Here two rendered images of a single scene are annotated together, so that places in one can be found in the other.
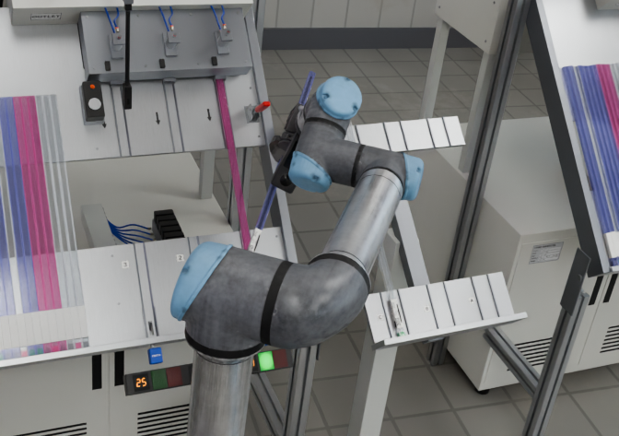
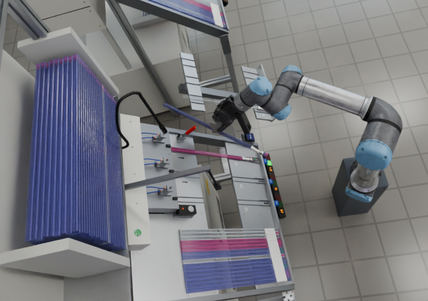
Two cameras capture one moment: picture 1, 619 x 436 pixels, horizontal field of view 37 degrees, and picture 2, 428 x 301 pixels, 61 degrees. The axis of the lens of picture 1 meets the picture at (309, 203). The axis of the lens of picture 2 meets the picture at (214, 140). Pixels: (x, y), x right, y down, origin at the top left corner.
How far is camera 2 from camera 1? 1.49 m
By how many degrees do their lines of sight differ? 47
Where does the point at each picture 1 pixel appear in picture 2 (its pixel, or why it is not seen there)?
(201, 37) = (155, 148)
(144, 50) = not seen: hidden behind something
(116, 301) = (259, 215)
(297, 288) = (396, 118)
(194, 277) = (388, 154)
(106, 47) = (164, 197)
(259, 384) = (222, 177)
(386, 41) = not seen: outside the picture
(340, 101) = (269, 85)
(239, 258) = (383, 137)
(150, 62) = not seen: hidden behind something
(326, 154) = (285, 100)
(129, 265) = (246, 207)
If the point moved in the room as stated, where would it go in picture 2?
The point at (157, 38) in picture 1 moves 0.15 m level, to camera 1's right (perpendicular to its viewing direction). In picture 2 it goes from (157, 170) to (169, 135)
